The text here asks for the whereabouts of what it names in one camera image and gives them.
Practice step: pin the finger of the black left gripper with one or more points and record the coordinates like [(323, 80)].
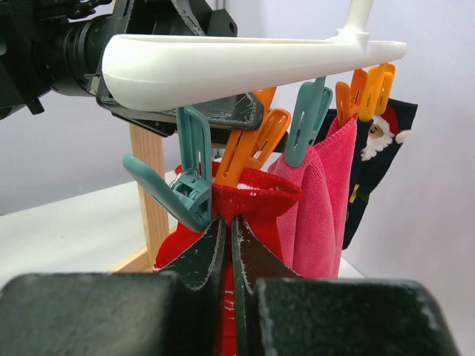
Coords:
[(242, 112)]

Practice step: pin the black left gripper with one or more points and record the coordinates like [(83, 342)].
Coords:
[(122, 48)]

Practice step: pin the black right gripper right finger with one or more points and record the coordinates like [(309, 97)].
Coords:
[(279, 312)]

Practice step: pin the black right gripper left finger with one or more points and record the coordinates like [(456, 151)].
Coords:
[(172, 312)]

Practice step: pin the orange clothes peg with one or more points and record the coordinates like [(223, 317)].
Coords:
[(377, 91), (348, 97), (251, 149)]

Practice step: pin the white clip hanger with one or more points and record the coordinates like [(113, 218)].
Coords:
[(206, 68)]

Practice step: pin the pink towel sock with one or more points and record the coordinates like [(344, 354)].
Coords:
[(312, 230)]

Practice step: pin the red patterned sock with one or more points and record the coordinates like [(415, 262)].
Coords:
[(261, 198)]

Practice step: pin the teal end clothes peg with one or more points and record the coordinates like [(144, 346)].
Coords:
[(188, 198)]

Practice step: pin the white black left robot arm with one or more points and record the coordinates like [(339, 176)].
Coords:
[(58, 46)]

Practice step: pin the teal middle clothes peg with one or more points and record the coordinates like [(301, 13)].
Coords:
[(312, 103)]

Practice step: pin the wooden clothes rack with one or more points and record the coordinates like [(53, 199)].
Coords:
[(147, 163)]

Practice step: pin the black christmas sock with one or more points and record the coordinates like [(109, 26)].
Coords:
[(377, 143)]

